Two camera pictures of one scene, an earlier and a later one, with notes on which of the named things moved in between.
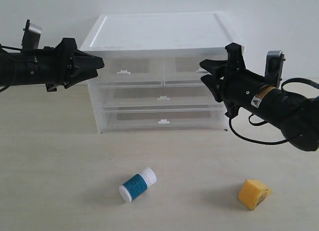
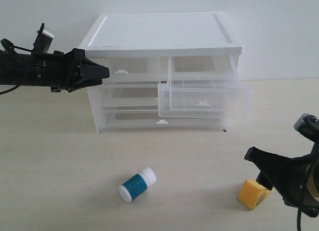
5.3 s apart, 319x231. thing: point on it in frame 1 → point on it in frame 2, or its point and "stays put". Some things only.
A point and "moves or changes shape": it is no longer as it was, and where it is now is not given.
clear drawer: (184, 70) moves or changes shape
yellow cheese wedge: (252, 193) stays put
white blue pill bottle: (136, 185) stays put
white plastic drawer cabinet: (151, 80) stays put
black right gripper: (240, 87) → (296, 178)
